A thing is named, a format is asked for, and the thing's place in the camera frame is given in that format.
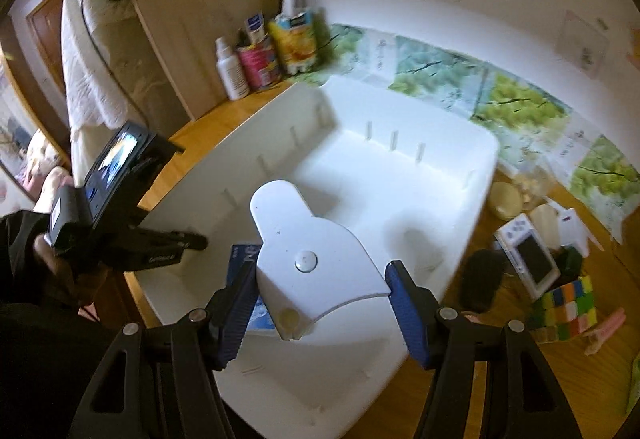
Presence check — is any black cable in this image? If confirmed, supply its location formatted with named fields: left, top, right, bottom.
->
left=82, top=0, right=203, bottom=120

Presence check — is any white blue carton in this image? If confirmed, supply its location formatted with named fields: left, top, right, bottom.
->
left=243, top=14, right=268, bottom=45

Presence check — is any white handheld device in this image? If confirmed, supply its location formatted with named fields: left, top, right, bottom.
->
left=495, top=213, right=561, bottom=300

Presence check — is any cream round compact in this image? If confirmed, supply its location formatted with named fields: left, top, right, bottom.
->
left=489, top=179, right=523, bottom=220

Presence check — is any yellow printed package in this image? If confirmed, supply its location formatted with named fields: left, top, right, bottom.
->
left=268, top=12, right=321, bottom=76

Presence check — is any white charger adapter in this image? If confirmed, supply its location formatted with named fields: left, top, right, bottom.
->
left=547, top=199, right=603, bottom=260

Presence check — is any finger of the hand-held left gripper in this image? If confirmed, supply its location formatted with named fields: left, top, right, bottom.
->
left=132, top=228, right=208, bottom=270

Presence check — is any black oval object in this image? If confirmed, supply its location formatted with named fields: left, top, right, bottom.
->
left=459, top=249, right=508, bottom=312

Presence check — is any white plastic bottle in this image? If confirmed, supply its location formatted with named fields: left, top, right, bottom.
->
left=215, top=38, right=250, bottom=101

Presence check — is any person's left forearm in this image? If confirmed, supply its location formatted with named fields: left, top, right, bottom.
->
left=0, top=210, right=101, bottom=335

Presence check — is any white plastic storage bin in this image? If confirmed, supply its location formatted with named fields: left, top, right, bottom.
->
left=125, top=74, right=501, bottom=437

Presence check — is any wooden cabinet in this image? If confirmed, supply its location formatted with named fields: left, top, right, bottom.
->
left=107, top=0, right=283, bottom=120

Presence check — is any colourful puzzle cube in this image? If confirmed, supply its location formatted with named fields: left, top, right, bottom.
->
left=522, top=275, right=598, bottom=345

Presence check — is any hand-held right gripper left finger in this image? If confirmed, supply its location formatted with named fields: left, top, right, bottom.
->
left=72, top=261, right=258, bottom=439

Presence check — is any green bottle with gold cap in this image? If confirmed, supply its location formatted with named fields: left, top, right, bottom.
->
left=557, top=246, right=586, bottom=280

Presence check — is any clear plastic box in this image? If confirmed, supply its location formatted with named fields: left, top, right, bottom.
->
left=515, top=164, right=551, bottom=210

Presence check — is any pink hair roller clip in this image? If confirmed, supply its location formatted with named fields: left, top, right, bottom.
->
left=582, top=308, right=628, bottom=356

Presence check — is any blue printed packet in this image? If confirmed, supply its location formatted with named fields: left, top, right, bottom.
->
left=227, top=244, right=276, bottom=335

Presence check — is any person's left hand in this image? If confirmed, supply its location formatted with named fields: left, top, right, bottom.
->
left=32, top=234, right=108, bottom=307

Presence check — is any white plastic holder piece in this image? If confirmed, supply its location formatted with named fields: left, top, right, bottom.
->
left=249, top=179, right=393, bottom=342

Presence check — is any pink printed can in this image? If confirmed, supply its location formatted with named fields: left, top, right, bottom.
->
left=236, top=36, right=281, bottom=92

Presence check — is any pink framed wall sticker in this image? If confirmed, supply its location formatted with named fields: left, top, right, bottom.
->
left=557, top=9, right=611, bottom=80

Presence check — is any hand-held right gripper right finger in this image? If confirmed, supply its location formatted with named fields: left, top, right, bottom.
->
left=385, top=260, right=583, bottom=439

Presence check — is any white cloth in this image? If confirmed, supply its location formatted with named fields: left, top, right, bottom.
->
left=61, top=0, right=146, bottom=190

